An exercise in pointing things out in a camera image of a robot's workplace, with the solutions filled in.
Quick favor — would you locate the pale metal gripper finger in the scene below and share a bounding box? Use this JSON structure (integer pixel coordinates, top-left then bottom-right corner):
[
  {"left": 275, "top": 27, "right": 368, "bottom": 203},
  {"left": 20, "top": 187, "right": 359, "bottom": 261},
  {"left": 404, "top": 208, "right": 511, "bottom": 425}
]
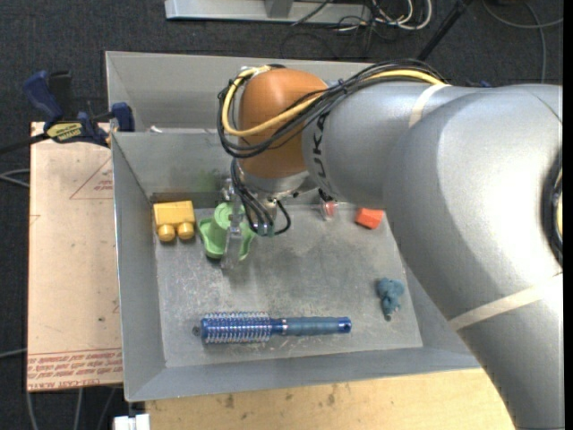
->
[
  {"left": 218, "top": 177, "right": 237, "bottom": 205},
  {"left": 219, "top": 202, "right": 246, "bottom": 271}
]

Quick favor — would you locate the green plastic cup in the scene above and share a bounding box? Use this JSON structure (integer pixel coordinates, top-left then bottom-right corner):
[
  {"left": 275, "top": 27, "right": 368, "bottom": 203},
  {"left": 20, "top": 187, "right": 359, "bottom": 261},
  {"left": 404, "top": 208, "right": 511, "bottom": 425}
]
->
[{"left": 198, "top": 201, "right": 257, "bottom": 261}]

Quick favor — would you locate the yellow toy block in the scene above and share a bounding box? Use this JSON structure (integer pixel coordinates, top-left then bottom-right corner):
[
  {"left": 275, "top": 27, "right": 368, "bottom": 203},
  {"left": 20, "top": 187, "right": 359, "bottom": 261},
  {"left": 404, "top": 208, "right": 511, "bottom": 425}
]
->
[{"left": 152, "top": 200, "right": 198, "bottom": 243}]

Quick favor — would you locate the grey metal bin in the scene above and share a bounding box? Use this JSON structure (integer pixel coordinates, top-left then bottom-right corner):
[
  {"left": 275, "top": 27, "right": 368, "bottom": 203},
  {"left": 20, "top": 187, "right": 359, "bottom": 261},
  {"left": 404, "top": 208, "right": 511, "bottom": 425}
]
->
[{"left": 105, "top": 50, "right": 483, "bottom": 403}]

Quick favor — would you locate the blue round hairbrush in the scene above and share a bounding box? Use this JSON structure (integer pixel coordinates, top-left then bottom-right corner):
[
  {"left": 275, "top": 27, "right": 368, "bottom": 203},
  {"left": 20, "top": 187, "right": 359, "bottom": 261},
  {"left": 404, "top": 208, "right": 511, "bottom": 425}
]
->
[{"left": 192, "top": 311, "right": 354, "bottom": 346}]

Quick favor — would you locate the orange block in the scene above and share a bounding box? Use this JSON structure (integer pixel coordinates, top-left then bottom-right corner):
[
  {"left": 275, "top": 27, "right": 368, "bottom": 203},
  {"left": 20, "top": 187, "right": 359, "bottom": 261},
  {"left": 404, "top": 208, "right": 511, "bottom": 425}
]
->
[{"left": 354, "top": 206, "right": 387, "bottom": 230}]

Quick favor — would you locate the blue-grey toy animal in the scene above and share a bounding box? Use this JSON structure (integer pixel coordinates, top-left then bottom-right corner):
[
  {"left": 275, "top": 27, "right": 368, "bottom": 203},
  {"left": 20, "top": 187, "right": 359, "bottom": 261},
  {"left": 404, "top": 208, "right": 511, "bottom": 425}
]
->
[{"left": 374, "top": 277, "right": 406, "bottom": 323}]

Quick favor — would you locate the brown cardboard board red print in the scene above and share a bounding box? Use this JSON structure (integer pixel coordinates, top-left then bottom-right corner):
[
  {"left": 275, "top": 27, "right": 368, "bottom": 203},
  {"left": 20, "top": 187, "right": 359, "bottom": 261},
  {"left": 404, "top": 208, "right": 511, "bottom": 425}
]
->
[{"left": 26, "top": 121, "right": 124, "bottom": 392}]

